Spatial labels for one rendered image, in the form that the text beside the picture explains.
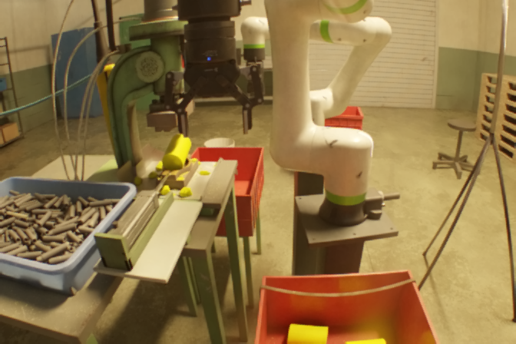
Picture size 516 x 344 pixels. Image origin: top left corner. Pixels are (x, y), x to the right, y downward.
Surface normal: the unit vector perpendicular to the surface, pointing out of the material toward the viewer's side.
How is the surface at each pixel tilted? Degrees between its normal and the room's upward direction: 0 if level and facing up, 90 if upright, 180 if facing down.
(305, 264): 90
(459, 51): 90
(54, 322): 0
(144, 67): 90
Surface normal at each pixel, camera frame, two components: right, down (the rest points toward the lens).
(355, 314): -0.08, 0.35
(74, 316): -0.04, -0.94
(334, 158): -0.44, 0.31
